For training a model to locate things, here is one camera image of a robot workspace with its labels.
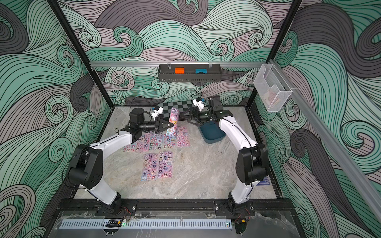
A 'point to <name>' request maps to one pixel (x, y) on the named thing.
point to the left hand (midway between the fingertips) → (173, 124)
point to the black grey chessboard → (182, 106)
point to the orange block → (179, 70)
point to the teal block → (205, 71)
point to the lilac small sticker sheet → (156, 141)
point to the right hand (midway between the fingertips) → (185, 118)
